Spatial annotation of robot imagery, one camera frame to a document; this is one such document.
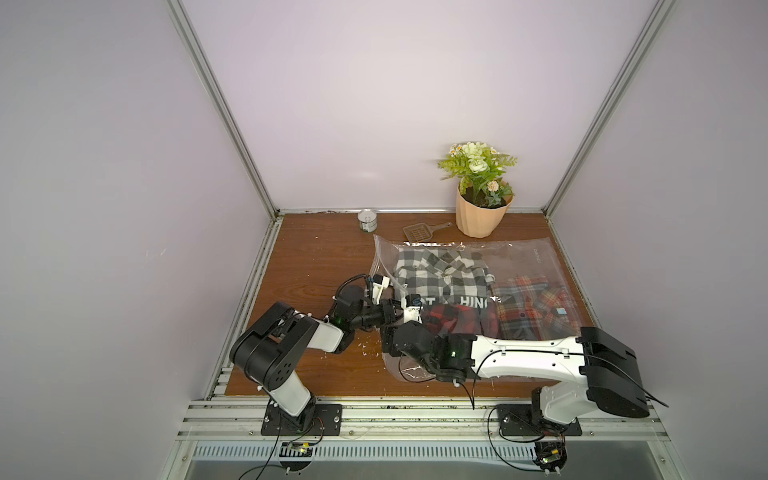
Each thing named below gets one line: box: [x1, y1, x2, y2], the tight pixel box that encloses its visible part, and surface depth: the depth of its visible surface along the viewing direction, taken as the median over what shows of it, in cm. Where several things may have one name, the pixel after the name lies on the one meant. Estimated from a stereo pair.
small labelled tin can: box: [357, 210, 378, 233], surface depth 116 cm
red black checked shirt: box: [420, 302, 499, 337], surface depth 90 cm
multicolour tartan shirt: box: [493, 274, 583, 340], surface depth 92 cm
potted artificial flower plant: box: [438, 141, 518, 239], surface depth 102 cm
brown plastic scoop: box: [403, 222, 453, 243], surface depth 116 cm
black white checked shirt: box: [393, 248, 499, 307], surface depth 99 cm
